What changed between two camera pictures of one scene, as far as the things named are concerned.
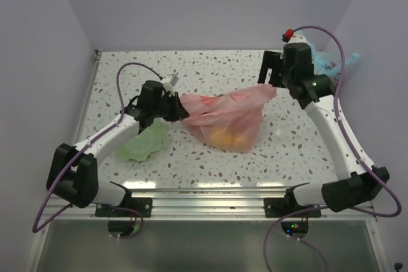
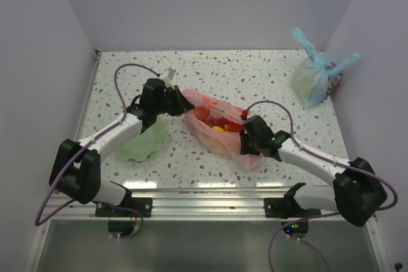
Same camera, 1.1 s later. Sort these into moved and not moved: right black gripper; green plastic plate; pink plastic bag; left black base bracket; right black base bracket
Moved: pink plastic bag; right black gripper
Not moved: left black base bracket; right black base bracket; green plastic plate
